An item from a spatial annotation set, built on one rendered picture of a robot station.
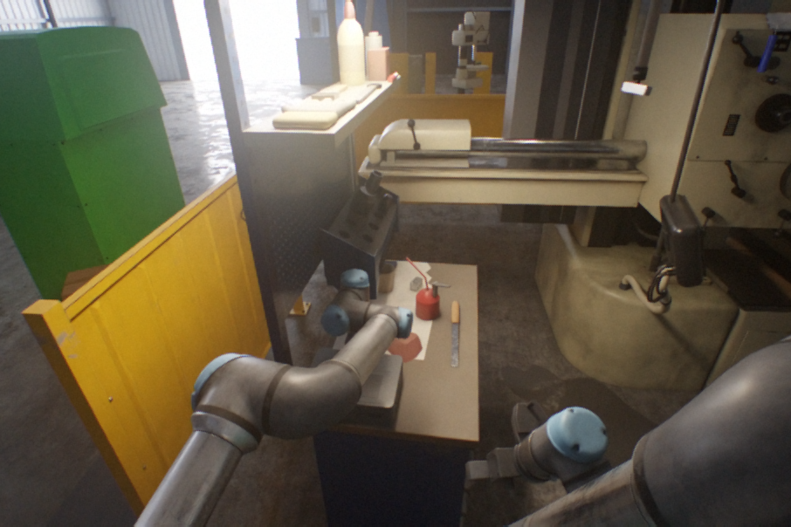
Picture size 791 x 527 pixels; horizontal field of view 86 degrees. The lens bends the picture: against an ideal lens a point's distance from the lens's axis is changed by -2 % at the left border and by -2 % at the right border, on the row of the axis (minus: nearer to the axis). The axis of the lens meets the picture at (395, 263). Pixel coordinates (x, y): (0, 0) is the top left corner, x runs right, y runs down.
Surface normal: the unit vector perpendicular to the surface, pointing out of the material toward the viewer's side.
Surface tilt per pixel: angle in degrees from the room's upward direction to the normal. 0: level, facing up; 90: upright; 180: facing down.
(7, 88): 80
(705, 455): 64
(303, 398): 38
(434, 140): 90
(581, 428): 25
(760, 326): 90
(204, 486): 49
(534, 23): 90
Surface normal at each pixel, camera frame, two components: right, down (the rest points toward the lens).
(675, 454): -0.91, -0.39
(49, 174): -0.09, 0.50
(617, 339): -0.51, 0.43
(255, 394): -0.18, -0.37
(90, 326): 1.00, 0.04
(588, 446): 0.15, -0.61
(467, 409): -0.01, -0.87
